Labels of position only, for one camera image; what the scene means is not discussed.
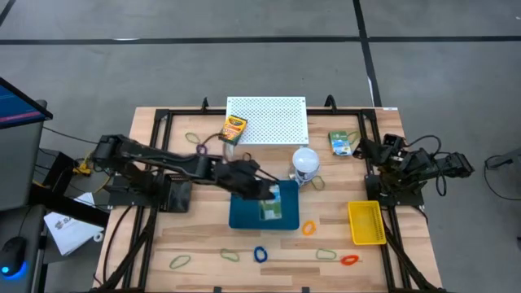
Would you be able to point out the white perforated metal shelf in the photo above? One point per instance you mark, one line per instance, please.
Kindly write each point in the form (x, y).
(272, 120)

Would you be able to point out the orange coil wristband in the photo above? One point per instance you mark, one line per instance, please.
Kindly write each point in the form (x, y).
(303, 228)

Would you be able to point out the black computer mouse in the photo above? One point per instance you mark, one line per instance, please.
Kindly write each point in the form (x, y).
(12, 252)

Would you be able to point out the black frame clamp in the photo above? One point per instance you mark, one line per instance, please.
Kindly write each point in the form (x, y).
(330, 101)
(204, 103)

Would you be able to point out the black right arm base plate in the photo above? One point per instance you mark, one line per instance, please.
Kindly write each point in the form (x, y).
(374, 195)

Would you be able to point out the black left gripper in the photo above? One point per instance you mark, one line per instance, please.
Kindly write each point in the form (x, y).
(236, 177)

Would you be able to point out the red coil wristband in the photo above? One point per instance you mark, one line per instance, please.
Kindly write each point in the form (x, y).
(342, 260)

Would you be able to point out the purple coil wristband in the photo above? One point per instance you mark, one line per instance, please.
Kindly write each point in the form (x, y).
(198, 149)

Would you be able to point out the yellow plastic basket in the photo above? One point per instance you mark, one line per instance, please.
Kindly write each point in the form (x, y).
(366, 223)

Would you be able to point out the teal plastic bin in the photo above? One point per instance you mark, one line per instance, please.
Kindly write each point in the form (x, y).
(244, 215)

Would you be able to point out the black equipment box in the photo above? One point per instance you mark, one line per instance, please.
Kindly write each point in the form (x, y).
(57, 167)

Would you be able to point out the white tape roll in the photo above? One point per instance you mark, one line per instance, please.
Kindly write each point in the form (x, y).
(96, 234)

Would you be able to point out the thin green rubber band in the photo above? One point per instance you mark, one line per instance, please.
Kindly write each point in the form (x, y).
(323, 184)
(222, 254)
(171, 264)
(317, 255)
(359, 136)
(187, 135)

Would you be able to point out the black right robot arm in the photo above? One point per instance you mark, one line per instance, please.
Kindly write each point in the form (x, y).
(423, 163)

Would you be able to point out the computer monitor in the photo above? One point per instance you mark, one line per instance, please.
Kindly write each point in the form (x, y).
(16, 108)

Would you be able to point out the grey chair leg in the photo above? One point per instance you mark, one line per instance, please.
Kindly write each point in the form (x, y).
(509, 158)

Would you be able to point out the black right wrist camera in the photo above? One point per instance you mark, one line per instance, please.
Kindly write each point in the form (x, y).
(394, 141)

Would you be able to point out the white paper booklet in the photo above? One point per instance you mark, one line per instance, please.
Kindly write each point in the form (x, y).
(69, 232)

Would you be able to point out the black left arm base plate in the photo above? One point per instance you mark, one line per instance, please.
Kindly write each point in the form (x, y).
(122, 197)

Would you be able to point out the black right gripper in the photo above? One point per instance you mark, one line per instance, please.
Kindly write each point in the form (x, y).
(384, 158)

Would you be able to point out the blue coil wristband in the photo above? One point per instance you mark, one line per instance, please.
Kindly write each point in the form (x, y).
(255, 254)

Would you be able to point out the black metal table frame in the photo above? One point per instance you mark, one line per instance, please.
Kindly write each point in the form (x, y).
(187, 110)

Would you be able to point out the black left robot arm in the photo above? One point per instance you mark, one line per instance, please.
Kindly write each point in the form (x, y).
(142, 154)

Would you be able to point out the white label sticker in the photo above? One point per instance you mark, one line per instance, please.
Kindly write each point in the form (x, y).
(390, 108)

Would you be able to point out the grey cabinet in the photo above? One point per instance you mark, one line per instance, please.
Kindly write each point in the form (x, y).
(18, 163)

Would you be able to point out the black table edge bracket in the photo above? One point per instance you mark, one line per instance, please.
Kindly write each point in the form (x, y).
(217, 289)
(305, 289)

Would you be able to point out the black mesh basket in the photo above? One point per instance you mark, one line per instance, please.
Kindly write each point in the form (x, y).
(177, 199)

